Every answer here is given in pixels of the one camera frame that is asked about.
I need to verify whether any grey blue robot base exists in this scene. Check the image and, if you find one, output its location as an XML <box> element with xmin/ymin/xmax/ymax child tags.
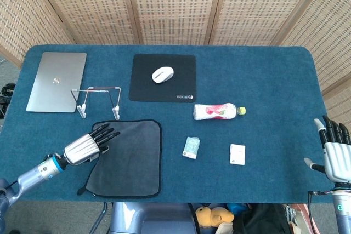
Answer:
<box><xmin>109</xmin><ymin>202</ymin><xmax>198</xmax><ymax>234</ymax></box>

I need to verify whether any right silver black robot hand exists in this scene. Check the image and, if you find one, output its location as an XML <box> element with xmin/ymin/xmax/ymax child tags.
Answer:
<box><xmin>303</xmin><ymin>115</ymin><xmax>351</xmax><ymax>183</ymax></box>

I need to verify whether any pink board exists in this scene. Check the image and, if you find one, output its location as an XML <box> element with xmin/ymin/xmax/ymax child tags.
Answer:
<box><xmin>297</xmin><ymin>203</ymin><xmax>320</xmax><ymax>234</ymax></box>

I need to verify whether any black floor cable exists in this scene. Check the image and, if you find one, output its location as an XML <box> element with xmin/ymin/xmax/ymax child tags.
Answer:
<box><xmin>89</xmin><ymin>202</ymin><xmax>108</xmax><ymax>234</ymax></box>

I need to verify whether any black equipment stand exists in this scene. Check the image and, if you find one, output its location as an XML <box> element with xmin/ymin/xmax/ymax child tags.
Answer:
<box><xmin>0</xmin><ymin>83</ymin><xmax>16</xmax><ymax>119</ymax></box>

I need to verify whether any silver laptop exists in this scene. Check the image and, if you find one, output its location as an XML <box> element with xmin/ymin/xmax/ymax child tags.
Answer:
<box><xmin>26</xmin><ymin>52</ymin><xmax>88</xmax><ymax>113</ymax></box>

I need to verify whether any yellow plush toy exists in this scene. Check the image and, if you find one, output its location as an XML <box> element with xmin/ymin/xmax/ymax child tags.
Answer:
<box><xmin>195</xmin><ymin>207</ymin><xmax>235</xmax><ymax>229</ymax></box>

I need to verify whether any pink label bottle green cap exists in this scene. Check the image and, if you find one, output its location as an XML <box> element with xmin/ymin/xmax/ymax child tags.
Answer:
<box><xmin>193</xmin><ymin>103</ymin><xmax>246</xmax><ymax>121</ymax></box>

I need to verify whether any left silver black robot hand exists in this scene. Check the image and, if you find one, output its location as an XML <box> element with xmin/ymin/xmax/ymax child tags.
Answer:
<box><xmin>63</xmin><ymin>123</ymin><xmax>121</xmax><ymax>167</ymax></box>

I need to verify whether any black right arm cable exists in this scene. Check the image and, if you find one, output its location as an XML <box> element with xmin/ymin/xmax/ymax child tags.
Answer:
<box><xmin>307</xmin><ymin>190</ymin><xmax>334</xmax><ymax>234</ymax></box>

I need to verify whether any white wire stand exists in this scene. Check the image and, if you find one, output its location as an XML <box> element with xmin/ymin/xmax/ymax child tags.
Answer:
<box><xmin>70</xmin><ymin>86</ymin><xmax>122</xmax><ymax>121</ymax></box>

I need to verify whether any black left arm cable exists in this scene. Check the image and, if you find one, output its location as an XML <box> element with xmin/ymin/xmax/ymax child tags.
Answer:
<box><xmin>4</xmin><ymin>179</ymin><xmax>19</xmax><ymax>190</ymax></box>

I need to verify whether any pink white tissue pack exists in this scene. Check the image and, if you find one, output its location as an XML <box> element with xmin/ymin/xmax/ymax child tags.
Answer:
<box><xmin>229</xmin><ymin>144</ymin><xmax>246</xmax><ymax>166</ymax></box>

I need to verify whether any blue object under table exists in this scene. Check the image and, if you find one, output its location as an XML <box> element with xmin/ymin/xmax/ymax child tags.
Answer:
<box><xmin>227</xmin><ymin>203</ymin><xmax>249</xmax><ymax>214</ymax></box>

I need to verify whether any grey and blue cloth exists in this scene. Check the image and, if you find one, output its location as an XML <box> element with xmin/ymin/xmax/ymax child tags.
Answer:
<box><xmin>77</xmin><ymin>119</ymin><xmax>163</xmax><ymax>198</ymax></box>

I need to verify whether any teal table cloth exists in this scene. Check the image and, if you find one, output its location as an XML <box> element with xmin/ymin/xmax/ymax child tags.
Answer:
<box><xmin>0</xmin><ymin>44</ymin><xmax>341</xmax><ymax>204</ymax></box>

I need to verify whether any black bag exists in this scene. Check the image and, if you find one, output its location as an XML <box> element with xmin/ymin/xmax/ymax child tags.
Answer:
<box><xmin>233</xmin><ymin>203</ymin><xmax>291</xmax><ymax>234</ymax></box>

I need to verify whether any woven wooden folding screen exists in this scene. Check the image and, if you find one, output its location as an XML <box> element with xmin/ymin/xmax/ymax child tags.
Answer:
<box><xmin>0</xmin><ymin>0</ymin><xmax>351</xmax><ymax>125</ymax></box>

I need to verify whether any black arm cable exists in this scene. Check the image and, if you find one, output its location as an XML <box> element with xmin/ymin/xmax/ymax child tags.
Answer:
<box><xmin>307</xmin><ymin>190</ymin><xmax>334</xmax><ymax>234</ymax></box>
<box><xmin>4</xmin><ymin>179</ymin><xmax>19</xmax><ymax>190</ymax></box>

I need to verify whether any green tissue pack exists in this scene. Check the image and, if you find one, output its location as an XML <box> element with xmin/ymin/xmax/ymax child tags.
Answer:
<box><xmin>182</xmin><ymin>136</ymin><xmax>201</xmax><ymax>160</ymax></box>

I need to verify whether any black mouse pad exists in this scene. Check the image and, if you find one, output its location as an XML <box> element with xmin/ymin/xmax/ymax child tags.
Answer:
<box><xmin>128</xmin><ymin>54</ymin><xmax>197</xmax><ymax>103</ymax></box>

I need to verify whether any white computer mouse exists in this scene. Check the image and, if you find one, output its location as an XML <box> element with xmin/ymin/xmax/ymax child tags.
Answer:
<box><xmin>151</xmin><ymin>66</ymin><xmax>174</xmax><ymax>84</ymax></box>

